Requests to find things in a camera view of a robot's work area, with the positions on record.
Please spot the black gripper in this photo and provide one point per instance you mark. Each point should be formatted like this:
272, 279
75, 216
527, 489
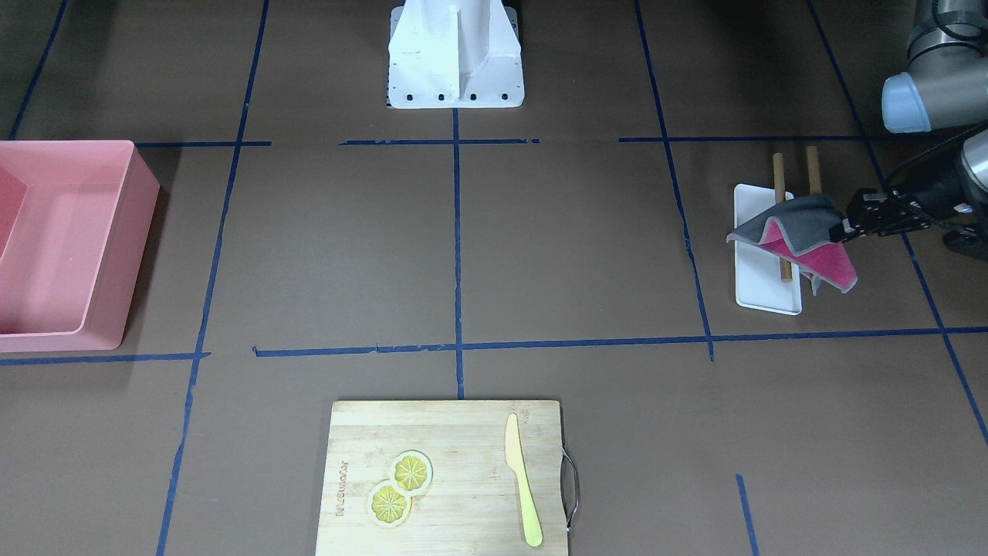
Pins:
915, 217

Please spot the grey and pink cloth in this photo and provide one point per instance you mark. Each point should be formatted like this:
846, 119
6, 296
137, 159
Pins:
798, 230

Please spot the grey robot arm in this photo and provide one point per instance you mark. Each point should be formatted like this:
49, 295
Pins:
944, 86

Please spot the white rack tray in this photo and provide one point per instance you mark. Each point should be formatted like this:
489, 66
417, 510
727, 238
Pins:
758, 282

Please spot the yellow plastic knife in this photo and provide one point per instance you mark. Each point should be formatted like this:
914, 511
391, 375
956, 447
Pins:
531, 525

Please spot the bamboo cutting board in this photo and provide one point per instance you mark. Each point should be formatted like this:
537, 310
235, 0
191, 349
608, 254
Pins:
472, 507

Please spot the upper lemon slice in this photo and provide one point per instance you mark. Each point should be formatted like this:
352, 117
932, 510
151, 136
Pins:
411, 473

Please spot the lemon slice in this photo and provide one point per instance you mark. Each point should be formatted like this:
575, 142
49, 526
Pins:
411, 473
387, 506

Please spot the lower lemon slice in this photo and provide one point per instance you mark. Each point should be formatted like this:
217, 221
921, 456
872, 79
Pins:
387, 506

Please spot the pink plastic bin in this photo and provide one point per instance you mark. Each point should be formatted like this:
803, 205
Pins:
75, 220

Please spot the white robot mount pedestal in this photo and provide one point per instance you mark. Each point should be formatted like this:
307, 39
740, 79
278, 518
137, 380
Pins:
455, 55

